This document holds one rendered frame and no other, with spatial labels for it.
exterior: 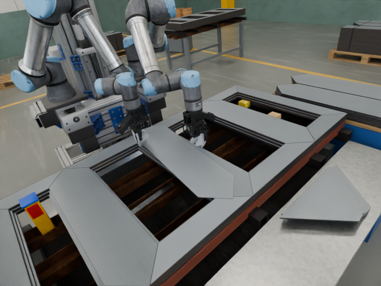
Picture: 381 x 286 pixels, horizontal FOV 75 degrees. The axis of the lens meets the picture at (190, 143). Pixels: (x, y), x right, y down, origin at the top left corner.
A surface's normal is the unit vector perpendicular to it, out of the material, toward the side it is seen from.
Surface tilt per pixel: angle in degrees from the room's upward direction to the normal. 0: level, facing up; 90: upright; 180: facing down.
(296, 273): 0
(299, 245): 0
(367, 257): 0
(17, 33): 90
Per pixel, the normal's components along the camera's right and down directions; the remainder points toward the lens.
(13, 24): 0.59, 0.39
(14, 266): -0.11, -0.83
